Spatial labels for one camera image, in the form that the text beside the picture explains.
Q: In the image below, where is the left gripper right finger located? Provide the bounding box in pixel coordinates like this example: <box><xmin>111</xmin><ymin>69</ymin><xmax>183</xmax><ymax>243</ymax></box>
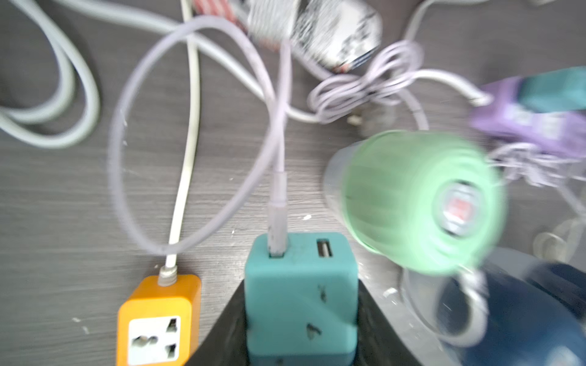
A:
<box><xmin>354</xmin><ymin>280</ymin><xmax>421</xmax><ymax>366</ymax></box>

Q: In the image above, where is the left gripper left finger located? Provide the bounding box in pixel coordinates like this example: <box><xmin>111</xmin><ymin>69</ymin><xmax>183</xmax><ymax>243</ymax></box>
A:
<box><xmin>185</xmin><ymin>282</ymin><xmax>250</xmax><ymax>366</ymax></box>

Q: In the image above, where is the orange power strip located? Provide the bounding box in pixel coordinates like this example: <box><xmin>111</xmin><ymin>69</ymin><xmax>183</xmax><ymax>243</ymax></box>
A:
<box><xmin>115</xmin><ymin>0</ymin><xmax>202</xmax><ymax>366</ymax></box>

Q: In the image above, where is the lavender USB cable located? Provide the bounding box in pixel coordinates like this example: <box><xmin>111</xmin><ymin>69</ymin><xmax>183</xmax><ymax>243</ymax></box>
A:
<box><xmin>107</xmin><ymin>15</ymin><xmax>429</xmax><ymax>257</ymax></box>
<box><xmin>484</xmin><ymin>141</ymin><xmax>586</xmax><ymax>257</ymax></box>

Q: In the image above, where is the teal USB charger adapter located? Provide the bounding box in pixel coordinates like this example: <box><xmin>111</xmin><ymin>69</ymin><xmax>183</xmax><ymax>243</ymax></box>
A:
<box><xmin>517</xmin><ymin>66</ymin><xmax>585</xmax><ymax>113</ymax></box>

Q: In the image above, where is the purple power strip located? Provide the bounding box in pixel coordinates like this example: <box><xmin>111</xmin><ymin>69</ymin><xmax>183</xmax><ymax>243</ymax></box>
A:
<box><xmin>470</xmin><ymin>76</ymin><xmax>585</xmax><ymax>159</ymax></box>

